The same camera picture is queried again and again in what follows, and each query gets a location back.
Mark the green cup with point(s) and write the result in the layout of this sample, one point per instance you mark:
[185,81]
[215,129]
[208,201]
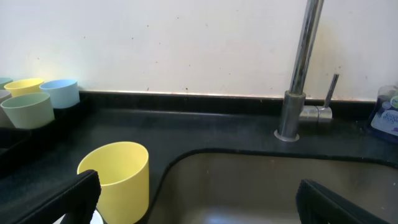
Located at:
[29,113]
[4,81]

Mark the blue cup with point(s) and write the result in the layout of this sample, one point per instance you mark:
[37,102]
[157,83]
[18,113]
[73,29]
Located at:
[62,93]

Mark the black tray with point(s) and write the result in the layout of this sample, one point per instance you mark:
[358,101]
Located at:
[12,155]
[70,115]

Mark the steel sink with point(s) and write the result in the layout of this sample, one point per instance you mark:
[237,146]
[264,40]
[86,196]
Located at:
[248,186]

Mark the yellow cup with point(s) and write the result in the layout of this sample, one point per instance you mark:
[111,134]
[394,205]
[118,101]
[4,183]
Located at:
[124,186]
[23,87]

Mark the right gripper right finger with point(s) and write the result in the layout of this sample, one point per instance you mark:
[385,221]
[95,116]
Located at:
[323,208]

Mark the blue soap bottle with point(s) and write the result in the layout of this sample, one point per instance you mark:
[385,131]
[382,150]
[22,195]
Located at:
[385,118]

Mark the steel tap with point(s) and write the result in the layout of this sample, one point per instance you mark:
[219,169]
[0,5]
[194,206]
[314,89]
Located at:
[292,112]

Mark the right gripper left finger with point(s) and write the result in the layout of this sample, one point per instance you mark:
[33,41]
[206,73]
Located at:
[68,199]

